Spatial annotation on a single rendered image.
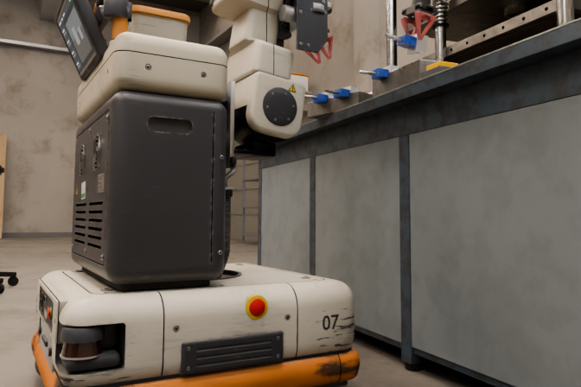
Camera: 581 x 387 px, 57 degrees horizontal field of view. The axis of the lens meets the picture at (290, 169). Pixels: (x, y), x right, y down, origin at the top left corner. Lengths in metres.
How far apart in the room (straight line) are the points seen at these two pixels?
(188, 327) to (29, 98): 10.79
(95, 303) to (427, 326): 0.87
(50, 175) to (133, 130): 10.50
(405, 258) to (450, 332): 0.25
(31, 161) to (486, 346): 10.74
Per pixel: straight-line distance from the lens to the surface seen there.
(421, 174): 1.53
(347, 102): 1.86
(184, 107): 1.16
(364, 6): 6.94
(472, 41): 2.73
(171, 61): 1.17
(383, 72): 1.75
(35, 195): 11.56
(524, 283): 1.27
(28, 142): 11.63
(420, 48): 1.68
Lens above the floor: 0.43
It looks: 5 degrees up
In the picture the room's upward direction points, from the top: straight up
